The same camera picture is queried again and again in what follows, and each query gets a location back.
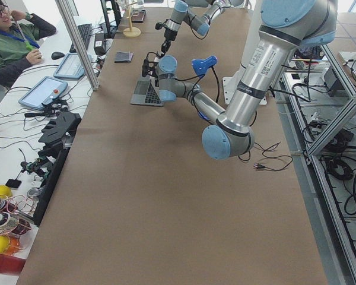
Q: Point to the teach pendant tablet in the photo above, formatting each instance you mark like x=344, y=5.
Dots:
x=47, y=89
x=70, y=68

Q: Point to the grey laptop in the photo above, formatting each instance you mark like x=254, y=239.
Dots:
x=144, y=93

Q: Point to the black power adapter box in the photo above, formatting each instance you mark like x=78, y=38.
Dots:
x=100, y=44

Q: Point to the person in green shirt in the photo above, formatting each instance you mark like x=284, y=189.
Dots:
x=19, y=49

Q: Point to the black keyboard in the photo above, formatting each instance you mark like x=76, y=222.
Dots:
x=84, y=31

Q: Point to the wooden mug tree stand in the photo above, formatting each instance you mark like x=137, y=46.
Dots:
x=130, y=31

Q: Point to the near teach pendant tablet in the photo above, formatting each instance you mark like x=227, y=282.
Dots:
x=47, y=89

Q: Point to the aluminium frame post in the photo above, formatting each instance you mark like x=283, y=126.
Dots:
x=77, y=41

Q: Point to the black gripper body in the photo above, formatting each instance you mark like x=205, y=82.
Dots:
x=168, y=37

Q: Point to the black computer mouse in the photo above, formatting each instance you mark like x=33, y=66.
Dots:
x=57, y=55

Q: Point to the far teach pendant tablet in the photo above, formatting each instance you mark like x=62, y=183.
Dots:
x=70, y=68

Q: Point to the red cylinder can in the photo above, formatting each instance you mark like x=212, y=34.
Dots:
x=11, y=265

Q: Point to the grey folded cloth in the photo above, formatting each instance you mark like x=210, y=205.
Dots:
x=123, y=57

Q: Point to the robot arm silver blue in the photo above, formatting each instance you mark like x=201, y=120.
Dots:
x=182, y=13
x=286, y=25

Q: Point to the black plastic rack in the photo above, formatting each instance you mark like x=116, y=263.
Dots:
x=52, y=138

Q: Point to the blue desk lamp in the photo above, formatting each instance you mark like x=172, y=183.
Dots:
x=201, y=66

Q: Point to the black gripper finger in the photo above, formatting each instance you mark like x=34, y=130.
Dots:
x=167, y=45
x=162, y=51

